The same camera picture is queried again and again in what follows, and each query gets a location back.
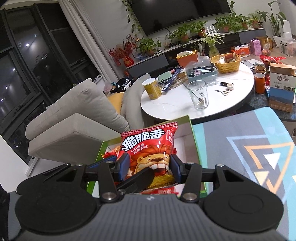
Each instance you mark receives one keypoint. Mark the dark clothes pile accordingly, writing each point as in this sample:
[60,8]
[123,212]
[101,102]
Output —
[122,84]

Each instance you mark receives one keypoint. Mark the red yellow snack packet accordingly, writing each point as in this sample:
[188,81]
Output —
[109,154]

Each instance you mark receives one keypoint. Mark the red lion snack bag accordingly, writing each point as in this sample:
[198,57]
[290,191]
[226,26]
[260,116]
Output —
[148,148]

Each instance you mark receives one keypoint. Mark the dark blue long box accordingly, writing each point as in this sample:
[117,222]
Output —
[171,81]

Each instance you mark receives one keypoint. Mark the round white table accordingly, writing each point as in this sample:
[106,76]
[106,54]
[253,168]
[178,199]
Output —
[175,106]

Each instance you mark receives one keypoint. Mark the green potted plant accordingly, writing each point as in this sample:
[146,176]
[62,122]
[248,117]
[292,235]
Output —
[242,22]
[148,46]
[254,19]
[182,32]
[201,27]
[224,24]

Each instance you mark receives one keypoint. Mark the orange box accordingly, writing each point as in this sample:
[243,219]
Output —
[187,60]

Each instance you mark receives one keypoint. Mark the orange white carton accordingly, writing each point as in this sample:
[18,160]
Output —
[240,52]

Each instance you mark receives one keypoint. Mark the large leaf potted plant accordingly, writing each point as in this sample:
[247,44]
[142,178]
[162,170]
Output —
[275,20]

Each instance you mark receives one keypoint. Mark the clear storage box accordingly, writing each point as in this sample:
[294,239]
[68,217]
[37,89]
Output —
[288,47]

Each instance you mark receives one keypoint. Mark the grey blue tray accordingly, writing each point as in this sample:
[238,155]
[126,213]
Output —
[208,75]

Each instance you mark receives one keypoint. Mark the spider plant in vase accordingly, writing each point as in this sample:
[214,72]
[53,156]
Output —
[211,42]

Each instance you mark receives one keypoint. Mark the light grey sofa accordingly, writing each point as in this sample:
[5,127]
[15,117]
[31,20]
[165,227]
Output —
[76,120]

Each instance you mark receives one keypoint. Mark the dark tv cabinet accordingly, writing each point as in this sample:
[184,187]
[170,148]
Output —
[159,61]

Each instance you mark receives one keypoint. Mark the printed table mat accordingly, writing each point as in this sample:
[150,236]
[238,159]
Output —
[231,143]

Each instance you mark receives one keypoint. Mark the pink box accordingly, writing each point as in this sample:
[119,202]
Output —
[255,47]

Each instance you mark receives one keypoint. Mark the red printed bag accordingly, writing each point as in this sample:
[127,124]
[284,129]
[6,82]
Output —
[270,58]

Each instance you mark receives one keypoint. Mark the green trailing vine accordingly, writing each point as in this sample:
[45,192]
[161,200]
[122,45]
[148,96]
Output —
[131,14]

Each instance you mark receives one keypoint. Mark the white curtain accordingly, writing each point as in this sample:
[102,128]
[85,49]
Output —
[78,30]

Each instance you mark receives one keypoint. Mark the small red snack packet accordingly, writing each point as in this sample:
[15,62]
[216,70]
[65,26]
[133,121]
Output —
[166,191]

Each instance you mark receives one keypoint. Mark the black television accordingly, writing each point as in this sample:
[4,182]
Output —
[180,14]

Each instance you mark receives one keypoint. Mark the dark marble side table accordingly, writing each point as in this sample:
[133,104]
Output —
[259,102]

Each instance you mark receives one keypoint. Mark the yellow woven basket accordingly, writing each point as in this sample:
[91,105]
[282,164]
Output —
[227,67]

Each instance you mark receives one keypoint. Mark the yellow canister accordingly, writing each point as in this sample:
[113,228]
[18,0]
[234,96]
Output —
[152,89]

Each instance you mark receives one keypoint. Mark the dark framed window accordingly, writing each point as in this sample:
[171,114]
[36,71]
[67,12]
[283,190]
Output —
[34,58]

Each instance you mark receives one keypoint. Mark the white air purifier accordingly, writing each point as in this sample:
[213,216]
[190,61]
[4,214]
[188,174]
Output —
[286,26]

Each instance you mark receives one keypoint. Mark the black tube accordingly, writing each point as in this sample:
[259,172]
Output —
[223,83]

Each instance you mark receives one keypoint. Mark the mint green pouch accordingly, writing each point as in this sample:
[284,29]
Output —
[164,77]

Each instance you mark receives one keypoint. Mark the red flower arrangement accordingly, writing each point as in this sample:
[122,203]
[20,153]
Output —
[122,51]

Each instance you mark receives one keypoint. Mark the white tape roll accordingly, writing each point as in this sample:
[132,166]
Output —
[230,86]

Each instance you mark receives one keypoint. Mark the green cardboard box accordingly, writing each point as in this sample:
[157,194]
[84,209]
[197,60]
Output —
[187,148]

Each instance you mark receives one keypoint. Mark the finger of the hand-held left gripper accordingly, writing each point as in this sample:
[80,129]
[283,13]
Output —
[97,164]
[138,179]

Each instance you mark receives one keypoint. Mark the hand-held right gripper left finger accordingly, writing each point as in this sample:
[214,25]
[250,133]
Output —
[123,166]

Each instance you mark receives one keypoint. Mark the scissors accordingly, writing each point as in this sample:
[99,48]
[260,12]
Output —
[222,92]

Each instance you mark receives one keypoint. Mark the glass cup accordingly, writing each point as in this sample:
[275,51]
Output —
[198,99]

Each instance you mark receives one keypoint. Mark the white fence ornament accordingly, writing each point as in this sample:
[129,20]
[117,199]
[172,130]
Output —
[211,30]

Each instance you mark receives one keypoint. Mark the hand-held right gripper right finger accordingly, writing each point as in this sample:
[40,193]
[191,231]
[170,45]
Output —
[175,168]

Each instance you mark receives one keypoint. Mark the brown cardboard box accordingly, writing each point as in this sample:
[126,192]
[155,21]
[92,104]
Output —
[266,42]

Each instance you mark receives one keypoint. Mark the yellow cushion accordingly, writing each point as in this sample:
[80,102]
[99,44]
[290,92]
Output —
[115,100]

